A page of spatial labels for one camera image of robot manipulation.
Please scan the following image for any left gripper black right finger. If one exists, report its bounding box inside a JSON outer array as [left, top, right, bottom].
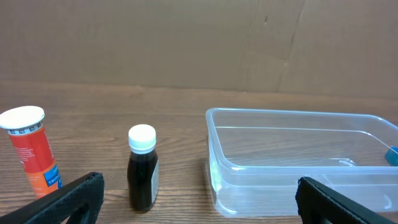
[[295, 177, 394, 224]]

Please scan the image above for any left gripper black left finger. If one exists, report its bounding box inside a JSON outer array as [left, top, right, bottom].
[[1, 172, 104, 224]]

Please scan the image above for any dark brown medicine bottle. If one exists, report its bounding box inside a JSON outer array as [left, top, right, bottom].
[[127, 124, 159, 212]]

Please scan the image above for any blue lozenge box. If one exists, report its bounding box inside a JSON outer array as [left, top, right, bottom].
[[384, 146, 398, 167]]

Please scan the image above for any orange vitamin tablet tube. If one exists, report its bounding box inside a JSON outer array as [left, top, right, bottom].
[[1, 106, 63, 198]]

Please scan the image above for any clear plastic container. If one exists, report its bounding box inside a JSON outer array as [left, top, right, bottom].
[[206, 108, 397, 218]]

